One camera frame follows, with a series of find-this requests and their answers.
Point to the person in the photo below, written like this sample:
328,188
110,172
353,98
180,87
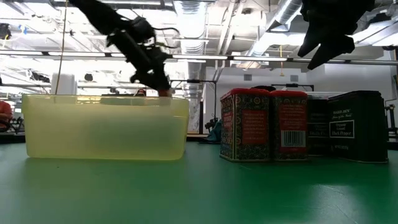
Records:
4,112
140,92

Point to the white column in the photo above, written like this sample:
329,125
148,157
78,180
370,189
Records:
63,84

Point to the silver ventilation duct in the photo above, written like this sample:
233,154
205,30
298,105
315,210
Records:
273,28
190,25

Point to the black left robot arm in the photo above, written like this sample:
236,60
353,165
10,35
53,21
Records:
93,15

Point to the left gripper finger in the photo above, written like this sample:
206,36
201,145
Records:
162,82
144,79

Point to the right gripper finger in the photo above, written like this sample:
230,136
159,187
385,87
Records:
335,51
311,43

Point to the black metal stand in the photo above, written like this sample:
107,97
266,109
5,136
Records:
292,85

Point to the red patterned spice tin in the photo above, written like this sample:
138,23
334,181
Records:
164,93
289,124
245,130

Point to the dark teal cloth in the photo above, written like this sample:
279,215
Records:
215,133

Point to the ceiling light strip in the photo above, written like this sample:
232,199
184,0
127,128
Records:
62,53
217,57

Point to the yellow translucent plastic bin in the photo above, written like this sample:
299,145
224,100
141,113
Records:
93,130

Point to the black equipment stand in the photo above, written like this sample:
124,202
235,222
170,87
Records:
392,124

